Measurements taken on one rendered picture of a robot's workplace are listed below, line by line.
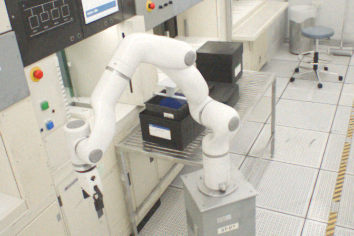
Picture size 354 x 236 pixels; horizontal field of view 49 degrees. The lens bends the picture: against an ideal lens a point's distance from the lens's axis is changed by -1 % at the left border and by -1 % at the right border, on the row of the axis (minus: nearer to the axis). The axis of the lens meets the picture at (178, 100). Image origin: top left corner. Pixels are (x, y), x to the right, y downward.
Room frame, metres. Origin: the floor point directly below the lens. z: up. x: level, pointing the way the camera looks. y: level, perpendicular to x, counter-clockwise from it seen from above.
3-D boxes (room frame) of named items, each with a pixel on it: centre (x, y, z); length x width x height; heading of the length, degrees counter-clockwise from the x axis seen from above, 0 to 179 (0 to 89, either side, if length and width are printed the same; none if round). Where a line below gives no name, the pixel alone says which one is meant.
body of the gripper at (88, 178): (1.13, 0.34, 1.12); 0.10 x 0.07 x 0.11; 36
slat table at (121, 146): (2.35, -0.20, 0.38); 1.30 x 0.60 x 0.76; 151
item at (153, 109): (1.99, 0.04, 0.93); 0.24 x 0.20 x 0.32; 56
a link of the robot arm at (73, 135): (1.13, 0.33, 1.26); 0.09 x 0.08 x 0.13; 36
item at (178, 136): (1.99, 0.04, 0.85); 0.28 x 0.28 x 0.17; 56
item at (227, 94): (2.34, -0.22, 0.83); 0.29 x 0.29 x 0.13; 63
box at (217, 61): (2.76, -0.34, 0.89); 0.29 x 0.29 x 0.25; 63
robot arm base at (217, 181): (1.49, -0.15, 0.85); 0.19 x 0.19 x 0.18
